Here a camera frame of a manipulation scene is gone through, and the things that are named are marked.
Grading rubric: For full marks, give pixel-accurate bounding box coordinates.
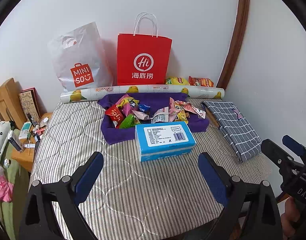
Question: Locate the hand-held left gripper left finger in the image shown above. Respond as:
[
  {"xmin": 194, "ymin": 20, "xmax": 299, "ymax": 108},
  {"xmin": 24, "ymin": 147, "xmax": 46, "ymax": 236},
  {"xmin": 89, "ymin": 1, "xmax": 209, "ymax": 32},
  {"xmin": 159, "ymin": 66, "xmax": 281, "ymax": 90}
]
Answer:
[{"xmin": 18, "ymin": 151, "xmax": 104, "ymax": 240}]

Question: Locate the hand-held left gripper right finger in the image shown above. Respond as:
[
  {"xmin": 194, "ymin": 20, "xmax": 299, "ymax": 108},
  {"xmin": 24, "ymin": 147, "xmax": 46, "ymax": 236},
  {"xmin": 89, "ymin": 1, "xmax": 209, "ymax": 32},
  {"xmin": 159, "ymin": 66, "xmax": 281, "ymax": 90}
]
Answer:
[{"xmin": 198, "ymin": 152, "xmax": 282, "ymax": 240}]

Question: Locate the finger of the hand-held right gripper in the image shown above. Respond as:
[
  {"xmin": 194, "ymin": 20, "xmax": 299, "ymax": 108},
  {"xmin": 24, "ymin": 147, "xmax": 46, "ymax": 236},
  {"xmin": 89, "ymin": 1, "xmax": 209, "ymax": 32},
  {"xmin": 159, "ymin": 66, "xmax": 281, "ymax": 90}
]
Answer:
[
  {"xmin": 282, "ymin": 134, "xmax": 306, "ymax": 160},
  {"xmin": 261, "ymin": 139, "xmax": 306, "ymax": 180}
]

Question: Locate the purple cloth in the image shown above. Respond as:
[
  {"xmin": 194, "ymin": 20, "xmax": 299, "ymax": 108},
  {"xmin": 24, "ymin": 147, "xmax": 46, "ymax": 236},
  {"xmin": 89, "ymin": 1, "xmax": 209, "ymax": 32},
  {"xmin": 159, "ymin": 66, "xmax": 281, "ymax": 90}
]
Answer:
[{"xmin": 97, "ymin": 92, "xmax": 210, "ymax": 145}]

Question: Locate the red snack packet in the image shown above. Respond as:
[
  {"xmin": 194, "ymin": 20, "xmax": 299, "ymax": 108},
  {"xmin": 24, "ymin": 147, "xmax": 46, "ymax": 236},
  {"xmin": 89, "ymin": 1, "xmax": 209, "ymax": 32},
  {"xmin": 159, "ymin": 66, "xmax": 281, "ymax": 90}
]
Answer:
[{"xmin": 105, "ymin": 105, "xmax": 126, "ymax": 128}]

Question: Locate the green snack packet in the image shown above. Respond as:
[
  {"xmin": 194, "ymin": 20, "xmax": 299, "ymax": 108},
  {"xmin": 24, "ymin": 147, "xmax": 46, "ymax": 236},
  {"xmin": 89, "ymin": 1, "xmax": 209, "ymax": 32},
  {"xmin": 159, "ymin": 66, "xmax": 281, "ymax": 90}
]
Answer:
[{"xmin": 119, "ymin": 114, "xmax": 141, "ymax": 129}]

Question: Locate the pink and yellow snack packet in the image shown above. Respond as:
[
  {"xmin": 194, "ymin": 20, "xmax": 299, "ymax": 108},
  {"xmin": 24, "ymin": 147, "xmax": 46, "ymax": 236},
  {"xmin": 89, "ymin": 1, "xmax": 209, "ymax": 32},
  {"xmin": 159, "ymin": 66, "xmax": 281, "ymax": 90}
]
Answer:
[{"xmin": 105, "ymin": 94, "xmax": 206, "ymax": 130}]

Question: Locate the person's right hand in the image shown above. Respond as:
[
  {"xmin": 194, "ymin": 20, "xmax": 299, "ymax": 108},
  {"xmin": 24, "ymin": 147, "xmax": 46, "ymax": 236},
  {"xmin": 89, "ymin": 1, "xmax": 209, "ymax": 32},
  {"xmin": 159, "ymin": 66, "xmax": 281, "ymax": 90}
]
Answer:
[{"xmin": 280, "ymin": 197, "xmax": 302, "ymax": 240}]

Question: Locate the grey plaid folded cloth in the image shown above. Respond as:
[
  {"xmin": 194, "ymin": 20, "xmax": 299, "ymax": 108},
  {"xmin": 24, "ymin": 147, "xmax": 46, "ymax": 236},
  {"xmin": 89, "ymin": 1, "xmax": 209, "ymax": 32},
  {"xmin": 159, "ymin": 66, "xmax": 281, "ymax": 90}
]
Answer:
[{"xmin": 201, "ymin": 101, "xmax": 263, "ymax": 163}]

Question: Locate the brown flat board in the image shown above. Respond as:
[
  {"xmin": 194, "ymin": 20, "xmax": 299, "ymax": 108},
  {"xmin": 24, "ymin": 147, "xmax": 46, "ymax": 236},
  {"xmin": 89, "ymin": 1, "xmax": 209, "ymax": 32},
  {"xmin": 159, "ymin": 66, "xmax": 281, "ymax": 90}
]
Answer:
[{"xmin": 204, "ymin": 106, "xmax": 222, "ymax": 130}]

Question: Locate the blue tissue pack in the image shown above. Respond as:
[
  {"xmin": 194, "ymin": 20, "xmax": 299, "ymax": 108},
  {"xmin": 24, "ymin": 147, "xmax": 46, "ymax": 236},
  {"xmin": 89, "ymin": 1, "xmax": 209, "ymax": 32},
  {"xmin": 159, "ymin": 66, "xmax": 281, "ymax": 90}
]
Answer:
[{"xmin": 135, "ymin": 121, "xmax": 196, "ymax": 162}]

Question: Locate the wooden nightstand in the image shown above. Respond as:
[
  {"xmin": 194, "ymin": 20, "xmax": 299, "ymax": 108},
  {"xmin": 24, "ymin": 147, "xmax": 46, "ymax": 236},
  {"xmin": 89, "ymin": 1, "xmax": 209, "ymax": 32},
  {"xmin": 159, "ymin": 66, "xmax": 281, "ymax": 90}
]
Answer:
[{"xmin": 10, "ymin": 112, "xmax": 53, "ymax": 173}]

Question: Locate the green blanket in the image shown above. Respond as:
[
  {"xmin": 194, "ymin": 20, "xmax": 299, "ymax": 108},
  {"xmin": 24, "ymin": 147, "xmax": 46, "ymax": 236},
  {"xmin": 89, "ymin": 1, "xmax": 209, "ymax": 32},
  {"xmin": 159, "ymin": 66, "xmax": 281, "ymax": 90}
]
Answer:
[{"xmin": 0, "ymin": 129, "xmax": 31, "ymax": 240}]

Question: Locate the dark blue white box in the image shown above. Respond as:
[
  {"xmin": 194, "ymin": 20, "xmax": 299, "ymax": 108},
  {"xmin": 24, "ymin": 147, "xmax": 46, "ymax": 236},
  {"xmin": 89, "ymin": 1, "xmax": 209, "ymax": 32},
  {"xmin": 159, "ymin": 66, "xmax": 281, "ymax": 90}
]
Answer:
[{"xmin": 8, "ymin": 130, "xmax": 25, "ymax": 153}]

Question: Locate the pink cloth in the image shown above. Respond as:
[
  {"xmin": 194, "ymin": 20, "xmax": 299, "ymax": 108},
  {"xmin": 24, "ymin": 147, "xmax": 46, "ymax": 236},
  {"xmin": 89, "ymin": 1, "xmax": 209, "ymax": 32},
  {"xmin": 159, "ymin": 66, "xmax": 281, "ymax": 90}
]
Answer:
[{"xmin": 0, "ymin": 165, "xmax": 13, "ymax": 202}]

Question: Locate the brown patterned book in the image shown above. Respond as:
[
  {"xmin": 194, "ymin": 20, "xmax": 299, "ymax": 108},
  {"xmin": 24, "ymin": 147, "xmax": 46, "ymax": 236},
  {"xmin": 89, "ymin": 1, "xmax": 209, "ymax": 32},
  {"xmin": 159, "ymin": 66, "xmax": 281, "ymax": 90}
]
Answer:
[{"xmin": 19, "ymin": 87, "xmax": 47, "ymax": 124}]

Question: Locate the white floral pillow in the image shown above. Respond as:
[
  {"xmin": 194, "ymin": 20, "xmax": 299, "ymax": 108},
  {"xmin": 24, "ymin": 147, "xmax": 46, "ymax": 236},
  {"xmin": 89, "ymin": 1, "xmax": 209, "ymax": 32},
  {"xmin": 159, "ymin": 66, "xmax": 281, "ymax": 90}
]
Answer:
[{"xmin": 0, "ymin": 121, "xmax": 14, "ymax": 166}]

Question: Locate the red chips bag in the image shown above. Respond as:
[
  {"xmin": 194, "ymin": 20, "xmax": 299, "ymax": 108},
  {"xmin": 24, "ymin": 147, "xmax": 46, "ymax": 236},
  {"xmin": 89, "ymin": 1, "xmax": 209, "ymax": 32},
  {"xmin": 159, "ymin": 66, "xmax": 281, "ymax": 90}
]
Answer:
[{"xmin": 188, "ymin": 76, "xmax": 215, "ymax": 87}]

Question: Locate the fruit-print paper roll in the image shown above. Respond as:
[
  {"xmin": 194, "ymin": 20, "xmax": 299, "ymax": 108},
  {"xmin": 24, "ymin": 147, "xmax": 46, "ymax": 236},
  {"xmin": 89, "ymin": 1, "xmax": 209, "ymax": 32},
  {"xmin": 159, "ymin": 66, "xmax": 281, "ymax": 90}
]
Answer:
[{"xmin": 60, "ymin": 84, "xmax": 225, "ymax": 104}]

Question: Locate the yellow chips bag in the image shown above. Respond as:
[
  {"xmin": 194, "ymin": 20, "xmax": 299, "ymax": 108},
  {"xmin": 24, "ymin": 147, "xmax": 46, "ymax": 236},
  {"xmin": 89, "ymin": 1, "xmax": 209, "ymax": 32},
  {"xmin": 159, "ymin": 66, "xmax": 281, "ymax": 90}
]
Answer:
[{"xmin": 164, "ymin": 76, "xmax": 189, "ymax": 85}]

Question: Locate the wooden headboard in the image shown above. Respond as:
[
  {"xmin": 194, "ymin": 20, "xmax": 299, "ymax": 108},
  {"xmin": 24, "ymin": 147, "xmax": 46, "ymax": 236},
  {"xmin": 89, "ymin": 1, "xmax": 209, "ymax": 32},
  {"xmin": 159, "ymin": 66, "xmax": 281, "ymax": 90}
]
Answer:
[{"xmin": 0, "ymin": 78, "xmax": 27, "ymax": 130}]

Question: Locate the white plastic shopping bag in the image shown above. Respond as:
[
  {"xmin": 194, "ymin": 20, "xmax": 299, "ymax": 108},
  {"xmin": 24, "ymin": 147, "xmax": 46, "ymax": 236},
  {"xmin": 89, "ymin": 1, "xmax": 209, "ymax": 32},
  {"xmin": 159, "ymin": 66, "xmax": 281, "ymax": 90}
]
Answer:
[{"xmin": 47, "ymin": 21, "xmax": 114, "ymax": 92}]

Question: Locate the red paper bag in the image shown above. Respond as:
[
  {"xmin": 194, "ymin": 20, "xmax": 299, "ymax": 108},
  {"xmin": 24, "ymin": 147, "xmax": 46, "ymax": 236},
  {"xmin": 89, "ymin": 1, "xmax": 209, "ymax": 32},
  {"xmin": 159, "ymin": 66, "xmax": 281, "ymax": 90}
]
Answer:
[{"xmin": 117, "ymin": 12, "xmax": 173, "ymax": 86}]

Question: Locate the brown wooden door frame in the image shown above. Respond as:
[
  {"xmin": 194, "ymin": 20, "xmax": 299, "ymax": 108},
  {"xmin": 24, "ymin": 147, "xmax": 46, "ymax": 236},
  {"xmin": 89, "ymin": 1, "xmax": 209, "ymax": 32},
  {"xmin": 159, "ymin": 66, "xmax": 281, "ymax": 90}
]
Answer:
[{"xmin": 216, "ymin": 0, "xmax": 251, "ymax": 89}]

